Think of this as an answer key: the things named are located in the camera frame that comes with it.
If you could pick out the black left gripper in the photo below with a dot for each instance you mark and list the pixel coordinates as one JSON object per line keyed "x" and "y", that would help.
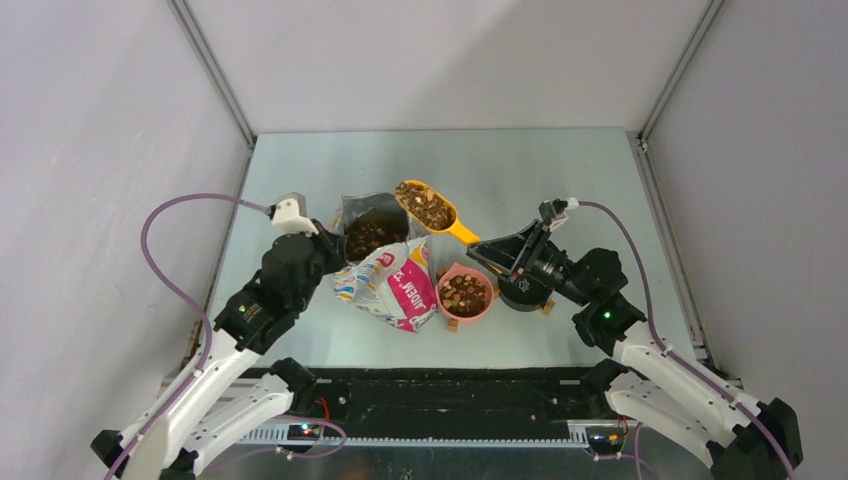
{"x": 334, "y": 246}

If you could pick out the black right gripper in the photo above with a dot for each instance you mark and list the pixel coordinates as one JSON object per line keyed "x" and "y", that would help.
{"x": 502, "y": 255}

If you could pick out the yellow plastic scoop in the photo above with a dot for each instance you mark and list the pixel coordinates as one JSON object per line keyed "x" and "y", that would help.
{"x": 458, "y": 230}

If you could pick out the printed cat food bag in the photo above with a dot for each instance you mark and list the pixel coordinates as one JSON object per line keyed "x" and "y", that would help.
{"x": 395, "y": 282}

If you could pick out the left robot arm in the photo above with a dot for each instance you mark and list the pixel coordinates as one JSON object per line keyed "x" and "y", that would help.
{"x": 253, "y": 319}

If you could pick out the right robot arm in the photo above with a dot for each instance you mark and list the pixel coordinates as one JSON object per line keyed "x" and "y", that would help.
{"x": 643, "y": 377}

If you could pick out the black pet bowl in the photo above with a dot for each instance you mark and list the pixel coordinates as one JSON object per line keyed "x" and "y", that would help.
{"x": 526, "y": 294}

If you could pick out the pink pet bowl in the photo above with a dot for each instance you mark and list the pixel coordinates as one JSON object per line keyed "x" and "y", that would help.
{"x": 464, "y": 294}

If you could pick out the kibble in pink bowl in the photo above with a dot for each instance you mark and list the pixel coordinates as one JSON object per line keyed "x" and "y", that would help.
{"x": 462, "y": 295}

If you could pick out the wooden bowl stand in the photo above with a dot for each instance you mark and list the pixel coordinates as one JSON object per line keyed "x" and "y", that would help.
{"x": 494, "y": 305}

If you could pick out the brown kibble in bag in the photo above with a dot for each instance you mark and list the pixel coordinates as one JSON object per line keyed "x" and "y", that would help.
{"x": 373, "y": 230}

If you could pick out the kibble in scoop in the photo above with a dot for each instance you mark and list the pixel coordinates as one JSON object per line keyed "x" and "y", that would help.
{"x": 426, "y": 205}

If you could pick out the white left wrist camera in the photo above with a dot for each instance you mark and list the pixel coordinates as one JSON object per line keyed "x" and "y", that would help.
{"x": 289, "y": 216}

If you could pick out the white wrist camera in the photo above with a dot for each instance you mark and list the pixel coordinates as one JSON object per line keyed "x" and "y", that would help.
{"x": 289, "y": 216}
{"x": 555, "y": 212}

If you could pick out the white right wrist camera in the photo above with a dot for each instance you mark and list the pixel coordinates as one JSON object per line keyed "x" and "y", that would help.
{"x": 555, "y": 212}

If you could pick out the aluminium corner frame post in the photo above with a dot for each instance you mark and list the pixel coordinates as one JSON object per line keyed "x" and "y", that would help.
{"x": 681, "y": 66}

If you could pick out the left aluminium frame post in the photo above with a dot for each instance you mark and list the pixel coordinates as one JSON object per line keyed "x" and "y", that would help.
{"x": 198, "y": 41}

